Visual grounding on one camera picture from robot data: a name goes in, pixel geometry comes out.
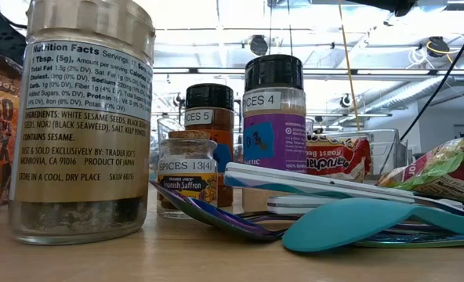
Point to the green and red ramen packet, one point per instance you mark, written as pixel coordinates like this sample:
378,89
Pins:
443,172

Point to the black-lidded orange label spice jar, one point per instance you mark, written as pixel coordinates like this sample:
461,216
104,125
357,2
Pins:
210,98

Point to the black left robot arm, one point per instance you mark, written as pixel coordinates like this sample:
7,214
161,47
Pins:
1,27

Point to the white and teal utensil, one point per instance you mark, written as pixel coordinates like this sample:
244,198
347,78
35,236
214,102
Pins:
294,178

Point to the teal silicone spoon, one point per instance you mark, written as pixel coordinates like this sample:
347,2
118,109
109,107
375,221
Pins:
334,227

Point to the black-lidded purple label spice jar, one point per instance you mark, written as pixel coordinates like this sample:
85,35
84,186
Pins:
275,137

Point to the iridescent purple metal spoon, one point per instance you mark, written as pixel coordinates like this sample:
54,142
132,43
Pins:
224,221

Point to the large gold label seasoning jar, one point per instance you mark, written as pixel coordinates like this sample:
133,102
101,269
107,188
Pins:
83,137

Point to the small cork-lidded saffron jar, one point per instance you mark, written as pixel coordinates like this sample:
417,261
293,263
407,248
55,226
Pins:
187,176

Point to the red ramen noodle packet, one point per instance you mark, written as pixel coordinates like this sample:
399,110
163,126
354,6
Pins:
338,156

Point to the iridescent green-blue metal spoon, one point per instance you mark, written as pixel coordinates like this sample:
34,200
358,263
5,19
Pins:
412,241

